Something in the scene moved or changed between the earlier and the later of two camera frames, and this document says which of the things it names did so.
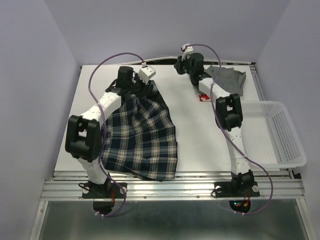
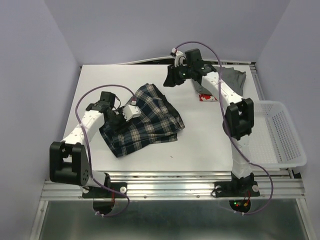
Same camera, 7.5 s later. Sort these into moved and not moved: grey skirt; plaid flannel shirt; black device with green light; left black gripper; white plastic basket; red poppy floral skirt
Moved: plaid flannel shirt; left black gripper
Not moved: black device with green light; red poppy floral skirt; grey skirt; white plastic basket
